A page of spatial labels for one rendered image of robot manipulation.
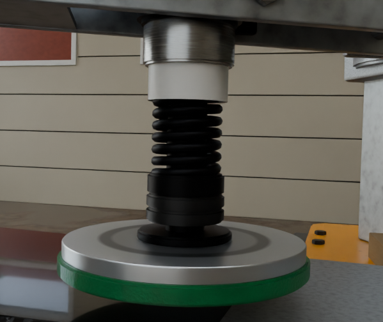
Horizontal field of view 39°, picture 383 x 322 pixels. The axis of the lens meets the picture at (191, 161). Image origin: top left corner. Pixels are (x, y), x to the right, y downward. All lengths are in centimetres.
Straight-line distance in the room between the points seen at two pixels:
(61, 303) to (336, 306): 24
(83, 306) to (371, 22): 33
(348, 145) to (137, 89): 271
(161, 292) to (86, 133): 697
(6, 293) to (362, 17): 39
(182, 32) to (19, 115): 744
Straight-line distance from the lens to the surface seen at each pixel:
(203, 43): 45
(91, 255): 42
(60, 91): 754
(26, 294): 53
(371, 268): 66
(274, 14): 44
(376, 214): 128
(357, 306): 52
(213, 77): 45
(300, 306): 50
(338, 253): 117
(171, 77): 45
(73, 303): 50
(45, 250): 71
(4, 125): 799
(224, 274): 39
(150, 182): 46
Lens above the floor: 102
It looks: 3 degrees down
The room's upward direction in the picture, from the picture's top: 1 degrees clockwise
